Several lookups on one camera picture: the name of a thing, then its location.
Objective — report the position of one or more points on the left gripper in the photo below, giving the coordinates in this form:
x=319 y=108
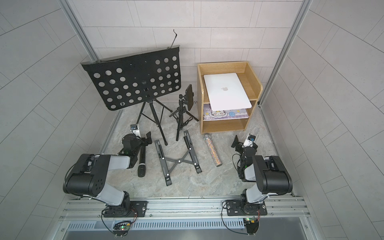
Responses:
x=143 y=141

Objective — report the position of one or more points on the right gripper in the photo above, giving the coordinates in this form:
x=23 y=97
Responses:
x=240 y=147

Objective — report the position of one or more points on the silver laptop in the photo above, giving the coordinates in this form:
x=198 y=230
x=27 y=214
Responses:
x=226 y=92

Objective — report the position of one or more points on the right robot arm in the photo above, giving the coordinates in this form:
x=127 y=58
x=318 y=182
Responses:
x=269 y=174

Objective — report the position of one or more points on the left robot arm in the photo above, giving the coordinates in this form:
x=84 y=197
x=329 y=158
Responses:
x=88 y=176

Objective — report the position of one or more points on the black microphone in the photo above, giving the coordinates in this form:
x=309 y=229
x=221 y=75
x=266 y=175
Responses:
x=142 y=163

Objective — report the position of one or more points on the cartoon cat picture book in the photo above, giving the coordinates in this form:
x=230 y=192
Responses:
x=210 y=115

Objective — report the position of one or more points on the black phone tripod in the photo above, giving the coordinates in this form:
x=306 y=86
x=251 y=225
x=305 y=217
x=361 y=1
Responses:
x=182 y=114

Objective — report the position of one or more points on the wooden two-tier shelf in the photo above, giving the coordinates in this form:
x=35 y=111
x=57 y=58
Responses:
x=250 y=82

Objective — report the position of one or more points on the black perforated music stand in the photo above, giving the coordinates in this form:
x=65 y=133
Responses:
x=128 y=80

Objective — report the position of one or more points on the right circuit board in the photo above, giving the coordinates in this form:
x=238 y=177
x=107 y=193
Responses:
x=251 y=225

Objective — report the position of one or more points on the circuit board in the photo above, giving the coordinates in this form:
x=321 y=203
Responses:
x=251 y=225
x=122 y=228

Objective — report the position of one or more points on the left circuit board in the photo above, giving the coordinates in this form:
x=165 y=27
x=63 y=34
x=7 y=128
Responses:
x=122 y=228

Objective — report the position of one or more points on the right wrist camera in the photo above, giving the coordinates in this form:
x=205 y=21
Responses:
x=250 y=142

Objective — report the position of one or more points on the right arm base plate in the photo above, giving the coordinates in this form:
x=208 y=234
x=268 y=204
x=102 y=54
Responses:
x=240 y=208

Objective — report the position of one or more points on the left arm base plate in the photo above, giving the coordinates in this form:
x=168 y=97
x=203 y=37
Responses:
x=133 y=209

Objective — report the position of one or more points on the aluminium mounting rail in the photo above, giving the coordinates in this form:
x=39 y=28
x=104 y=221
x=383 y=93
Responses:
x=212 y=207

